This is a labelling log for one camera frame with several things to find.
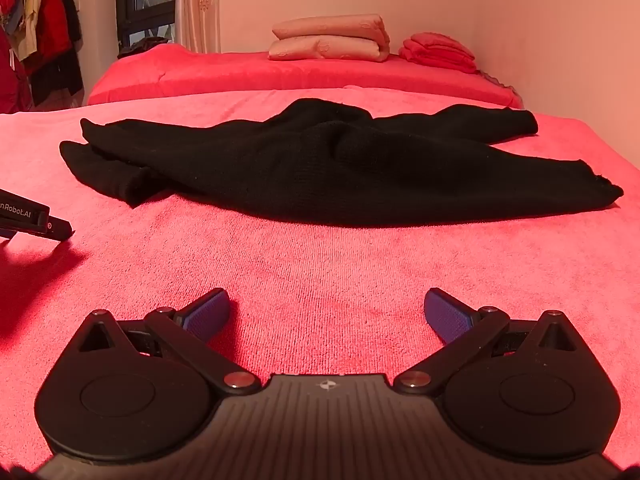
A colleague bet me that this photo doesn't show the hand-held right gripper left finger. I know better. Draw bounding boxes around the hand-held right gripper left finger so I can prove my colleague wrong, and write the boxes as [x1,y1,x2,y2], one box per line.
[66,287,262,396]

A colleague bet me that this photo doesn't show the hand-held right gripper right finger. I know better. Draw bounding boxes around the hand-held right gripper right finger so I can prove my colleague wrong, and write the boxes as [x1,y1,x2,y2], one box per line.
[394,287,582,396]

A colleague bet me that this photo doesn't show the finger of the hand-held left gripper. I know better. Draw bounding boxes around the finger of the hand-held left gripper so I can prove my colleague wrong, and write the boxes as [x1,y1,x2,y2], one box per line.
[43,215,75,242]

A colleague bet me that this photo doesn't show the black pants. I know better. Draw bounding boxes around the black pants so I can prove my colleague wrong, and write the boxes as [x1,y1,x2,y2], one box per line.
[59,98,624,227]

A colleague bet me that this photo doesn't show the pink towel blanket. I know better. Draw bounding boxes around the pink towel blanket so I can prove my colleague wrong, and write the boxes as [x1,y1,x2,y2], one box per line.
[0,87,640,472]

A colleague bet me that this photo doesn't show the hanging red and dark clothes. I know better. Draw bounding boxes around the hanging red and dark clothes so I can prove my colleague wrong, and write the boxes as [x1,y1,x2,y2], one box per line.
[29,0,84,112]

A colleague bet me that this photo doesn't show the hanging beige garment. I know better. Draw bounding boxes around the hanging beige garment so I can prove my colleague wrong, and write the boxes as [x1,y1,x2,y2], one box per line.
[9,0,43,61]

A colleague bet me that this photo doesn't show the hanging red jacket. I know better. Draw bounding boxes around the hanging red jacket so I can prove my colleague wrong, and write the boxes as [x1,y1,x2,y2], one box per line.
[22,0,74,77]

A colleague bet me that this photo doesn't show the dark cloth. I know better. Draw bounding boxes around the dark cloth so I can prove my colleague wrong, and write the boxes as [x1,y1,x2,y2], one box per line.
[117,36,169,59]

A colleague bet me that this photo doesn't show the red bed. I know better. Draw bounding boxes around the red bed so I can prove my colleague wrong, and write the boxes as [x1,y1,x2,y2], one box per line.
[87,42,526,110]

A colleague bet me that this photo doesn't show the pink curtain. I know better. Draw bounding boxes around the pink curtain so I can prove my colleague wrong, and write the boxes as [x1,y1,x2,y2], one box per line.
[175,0,222,54]

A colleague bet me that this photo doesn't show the folded red blanket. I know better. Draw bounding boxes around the folded red blanket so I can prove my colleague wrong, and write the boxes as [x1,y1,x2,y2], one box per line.
[398,31,481,75]

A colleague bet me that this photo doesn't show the pink pillow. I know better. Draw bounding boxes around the pink pillow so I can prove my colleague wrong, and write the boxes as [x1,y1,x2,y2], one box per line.
[268,36,391,63]
[272,14,391,53]

